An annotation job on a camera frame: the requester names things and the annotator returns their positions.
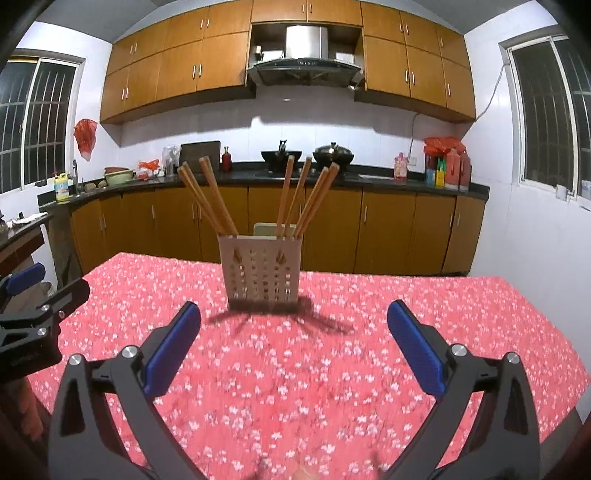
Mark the barred window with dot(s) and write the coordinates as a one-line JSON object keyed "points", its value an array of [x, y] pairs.
{"points": [[549, 115], [32, 124]]}

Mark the beige perforated chopstick holder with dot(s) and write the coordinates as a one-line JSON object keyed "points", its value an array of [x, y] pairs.
{"points": [[261, 272]]}

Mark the person's left hand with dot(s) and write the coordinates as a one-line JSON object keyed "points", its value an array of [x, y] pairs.
{"points": [[34, 410]]}

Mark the red floral tablecloth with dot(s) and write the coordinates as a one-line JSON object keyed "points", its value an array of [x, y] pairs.
{"points": [[277, 392]]}

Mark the metal faucet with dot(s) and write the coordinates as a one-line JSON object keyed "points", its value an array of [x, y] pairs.
{"points": [[76, 177]]}

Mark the wooden upper kitchen cabinets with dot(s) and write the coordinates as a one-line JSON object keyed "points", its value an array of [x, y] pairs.
{"points": [[184, 60]]}

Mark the dark cutting board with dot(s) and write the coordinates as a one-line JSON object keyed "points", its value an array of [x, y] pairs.
{"points": [[199, 156]]}

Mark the clear plastic bag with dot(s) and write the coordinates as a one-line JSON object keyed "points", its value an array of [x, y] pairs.
{"points": [[171, 161]]}

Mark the wooden lower kitchen cabinets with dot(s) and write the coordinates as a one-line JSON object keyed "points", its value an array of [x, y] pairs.
{"points": [[392, 230]]}

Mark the red bottle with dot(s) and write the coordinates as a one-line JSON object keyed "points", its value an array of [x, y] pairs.
{"points": [[226, 161]]}

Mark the wooden chopstick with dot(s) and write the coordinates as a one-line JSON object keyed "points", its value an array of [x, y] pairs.
{"points": [[285, 198], [318, 198], [201, 203], [310, 203], [298, 196], [207, 201], [220, 198]]}

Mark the green basin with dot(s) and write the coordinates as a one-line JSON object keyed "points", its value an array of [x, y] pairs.
{"points": [[118, 177]]}

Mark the black wok with lid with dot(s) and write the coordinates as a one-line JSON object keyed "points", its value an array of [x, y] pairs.
{"points": [[333, 154]]}

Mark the red mesh bag on wall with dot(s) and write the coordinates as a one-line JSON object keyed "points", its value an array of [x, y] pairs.
{"points": [[86, 138]]}

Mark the yellow detergent bottle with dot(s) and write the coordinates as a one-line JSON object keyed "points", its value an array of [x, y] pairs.
{"points": [[62, 188]]}

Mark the black kitchen countertop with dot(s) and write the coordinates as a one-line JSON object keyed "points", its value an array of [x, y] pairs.
{"points": [[383, 182]]}

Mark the steel range hood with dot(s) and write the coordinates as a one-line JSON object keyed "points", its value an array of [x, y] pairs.
{"points": [[304, 60]]}

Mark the red and white plastic bag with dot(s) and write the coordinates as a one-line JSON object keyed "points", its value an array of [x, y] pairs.
{"points": [[147, 168]]}

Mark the pink bottle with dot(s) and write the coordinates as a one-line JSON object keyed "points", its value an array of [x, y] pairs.
{"points": [[400, 167]]}

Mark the wooden kitchen cabinets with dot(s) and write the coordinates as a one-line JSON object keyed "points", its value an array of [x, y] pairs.
{"points": [[392, 230], [184, 60]]}

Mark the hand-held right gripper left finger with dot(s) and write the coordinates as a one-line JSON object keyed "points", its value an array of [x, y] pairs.
{"points": [[173, 350]]}

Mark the white cloth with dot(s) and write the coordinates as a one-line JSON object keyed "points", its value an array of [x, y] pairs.
{"points": [[27, 219]]}

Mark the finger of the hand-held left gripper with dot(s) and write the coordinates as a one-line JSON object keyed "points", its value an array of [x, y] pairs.
{"points": [[25, 277], [69, 293]]}

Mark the red jug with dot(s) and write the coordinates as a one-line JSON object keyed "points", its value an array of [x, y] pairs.
{"points": [[459, 170]]}

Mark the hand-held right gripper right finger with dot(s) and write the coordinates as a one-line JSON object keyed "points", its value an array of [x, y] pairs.
{"points": [[415, 350]]}

